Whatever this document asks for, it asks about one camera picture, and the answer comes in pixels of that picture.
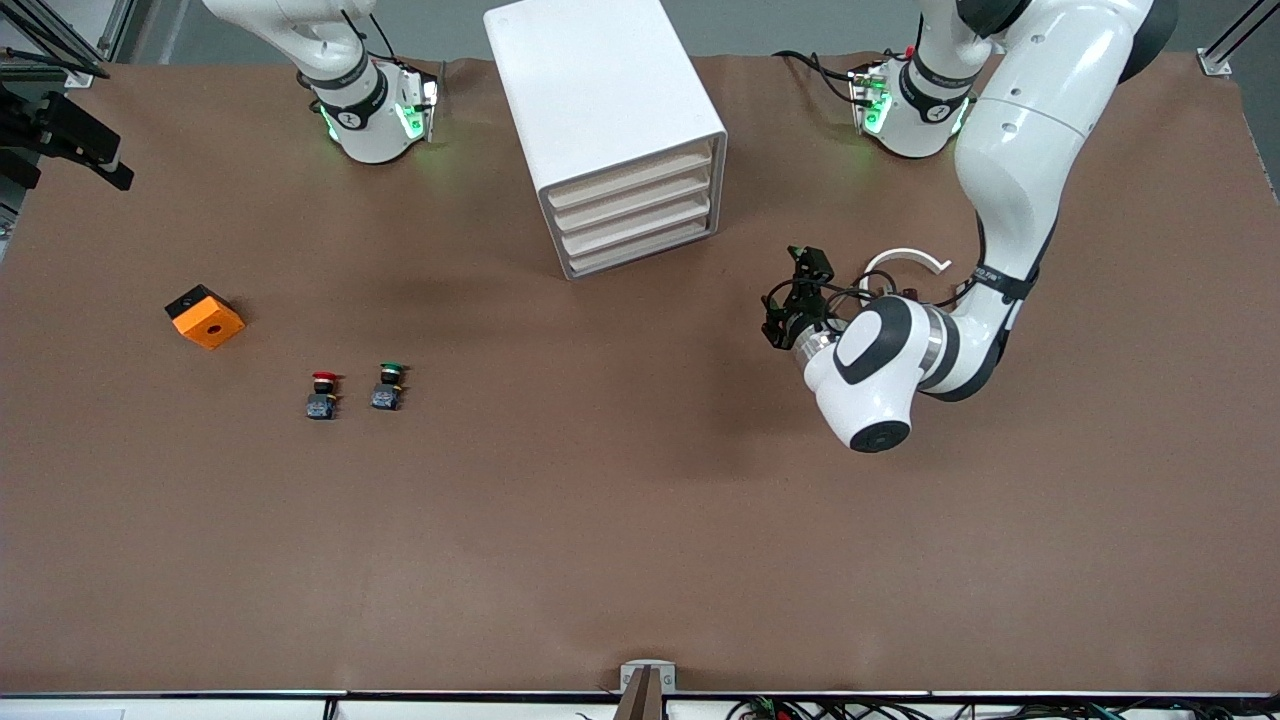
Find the cable bundle under table edge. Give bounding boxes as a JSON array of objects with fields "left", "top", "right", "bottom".
[{"left": 725, "top": 695, "right": 1280, "bottom": 720}]

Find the black base cable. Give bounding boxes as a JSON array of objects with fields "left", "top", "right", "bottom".
[{"left": 773, "top": 48, "right": 863, "bottom": 106}]

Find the white curved plastic arc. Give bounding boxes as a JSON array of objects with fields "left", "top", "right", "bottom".
[{"left": 860, "top": 247, "right": 952, "bottom": 301}]

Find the green push button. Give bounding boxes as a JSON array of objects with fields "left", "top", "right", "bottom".
[{"left": 370, "top": 362, "right": 409, "bottom": 412}]

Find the aluminium frame profile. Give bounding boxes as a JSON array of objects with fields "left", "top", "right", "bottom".
[
  {"left": 1197, "top": 0, "right": 1280, "bottom": 78},
  {"left": 0, "top": 0, "right": 136, "bottom": 86}
]

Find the grey metal bracket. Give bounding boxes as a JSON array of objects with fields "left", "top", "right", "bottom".
[{"left": 619, "top": 659, "right": 678, "bottom": 694}]

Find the brown table cover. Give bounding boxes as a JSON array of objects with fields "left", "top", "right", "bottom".
[{"left": 0, "top": 52, "right": 1280, "bottom": 698}]

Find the orange box with hole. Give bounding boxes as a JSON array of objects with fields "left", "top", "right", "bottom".
[{"left": 164, "top": 284, "right": 246, "bottom": 351}]

